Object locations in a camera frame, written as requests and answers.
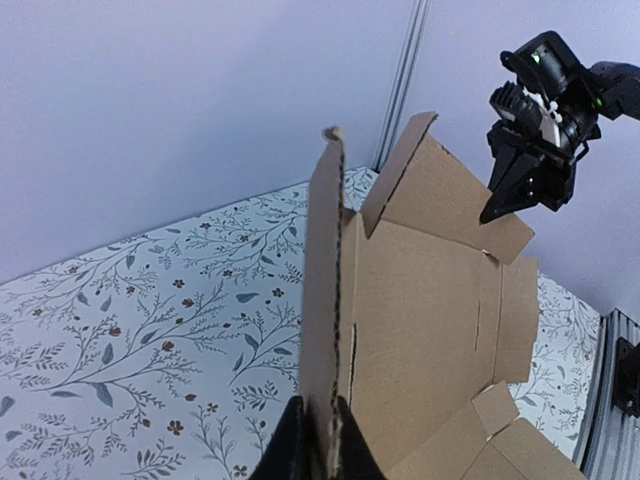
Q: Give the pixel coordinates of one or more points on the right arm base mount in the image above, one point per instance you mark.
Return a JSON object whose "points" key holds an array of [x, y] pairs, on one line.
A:
{"points": [[626, 379]]}

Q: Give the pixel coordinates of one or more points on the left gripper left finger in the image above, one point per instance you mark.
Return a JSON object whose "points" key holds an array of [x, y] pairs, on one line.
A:
{"points": [[287, 455]]}

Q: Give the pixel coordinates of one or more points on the right aluminium frame post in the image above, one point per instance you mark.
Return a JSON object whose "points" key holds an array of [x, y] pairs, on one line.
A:
{"points": [[401, 82]]}

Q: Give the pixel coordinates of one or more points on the brown cardboard box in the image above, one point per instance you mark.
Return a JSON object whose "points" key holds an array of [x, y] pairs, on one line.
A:
{"points": [[419, 317]]}

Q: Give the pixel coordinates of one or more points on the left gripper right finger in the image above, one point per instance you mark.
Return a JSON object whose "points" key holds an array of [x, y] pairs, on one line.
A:
{"points": [[354, 458]]}

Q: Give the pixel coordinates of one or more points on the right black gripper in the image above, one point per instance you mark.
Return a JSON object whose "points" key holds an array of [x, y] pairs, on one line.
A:
{"points": [[536, 147]]}

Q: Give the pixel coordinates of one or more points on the floral patterned table mat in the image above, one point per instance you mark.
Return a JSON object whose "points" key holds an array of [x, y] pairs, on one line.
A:
{"points": [[170, 355]]}

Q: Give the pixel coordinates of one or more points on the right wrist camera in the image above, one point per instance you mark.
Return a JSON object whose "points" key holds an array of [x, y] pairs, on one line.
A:
{"points": [[544, 65]]}

